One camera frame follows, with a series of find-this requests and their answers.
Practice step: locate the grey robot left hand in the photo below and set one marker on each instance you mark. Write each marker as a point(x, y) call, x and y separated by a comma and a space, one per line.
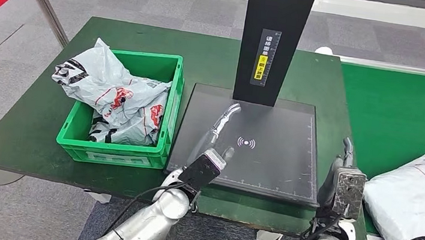
point(210, 139)

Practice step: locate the white table foot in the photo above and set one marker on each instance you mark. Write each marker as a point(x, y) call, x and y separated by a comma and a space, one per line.
point(267, 237)
point(99, 197)

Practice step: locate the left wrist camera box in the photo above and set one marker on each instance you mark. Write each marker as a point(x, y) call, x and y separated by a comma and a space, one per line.
point(202, 172)

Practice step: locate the ruler label with yellow patch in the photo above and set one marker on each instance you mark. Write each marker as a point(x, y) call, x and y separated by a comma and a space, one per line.
point(265, 57)

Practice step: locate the silver conveyor edge rail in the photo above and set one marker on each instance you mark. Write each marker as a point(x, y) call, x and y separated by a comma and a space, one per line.
point(402, 68)

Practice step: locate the green plastic crate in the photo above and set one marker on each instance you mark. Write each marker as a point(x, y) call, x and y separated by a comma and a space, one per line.
point(150, 68)

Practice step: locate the black scanner column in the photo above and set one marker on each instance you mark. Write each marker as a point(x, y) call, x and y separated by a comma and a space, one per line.
point(295, 24)

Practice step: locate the white crate label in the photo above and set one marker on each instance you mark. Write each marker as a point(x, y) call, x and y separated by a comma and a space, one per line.
point(118, 158)

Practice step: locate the green conveyor belt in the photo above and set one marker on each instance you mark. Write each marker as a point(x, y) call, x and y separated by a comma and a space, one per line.
point(397, 116)

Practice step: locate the silver stanchion post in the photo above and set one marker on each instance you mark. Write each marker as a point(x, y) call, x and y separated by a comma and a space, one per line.
point(45, 8)

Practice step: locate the black scanner base plate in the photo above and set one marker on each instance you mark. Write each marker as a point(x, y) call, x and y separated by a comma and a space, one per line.
point(271, 169)

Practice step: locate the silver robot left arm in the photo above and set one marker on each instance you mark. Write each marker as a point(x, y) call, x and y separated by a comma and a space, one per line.
point(148, 224)

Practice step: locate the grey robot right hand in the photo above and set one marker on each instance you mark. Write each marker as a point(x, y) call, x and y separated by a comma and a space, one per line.
point(327, 184)

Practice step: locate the white conveyor roller end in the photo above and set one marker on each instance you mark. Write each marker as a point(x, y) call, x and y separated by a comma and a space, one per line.
point(324, 50)

